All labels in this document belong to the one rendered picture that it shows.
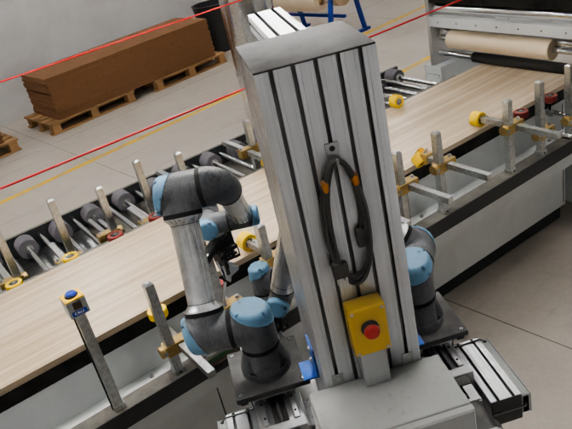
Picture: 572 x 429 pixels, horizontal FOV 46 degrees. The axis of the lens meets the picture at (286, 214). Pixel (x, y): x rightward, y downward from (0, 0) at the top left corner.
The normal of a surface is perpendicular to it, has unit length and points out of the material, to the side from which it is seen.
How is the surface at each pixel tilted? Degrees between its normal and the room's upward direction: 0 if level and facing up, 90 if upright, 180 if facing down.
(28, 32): 90
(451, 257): 90
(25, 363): 0
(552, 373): 0
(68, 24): 90
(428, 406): 0
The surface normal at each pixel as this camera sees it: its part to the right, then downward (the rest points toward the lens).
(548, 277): -0.20, -0.87
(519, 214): 0.57, 0.28
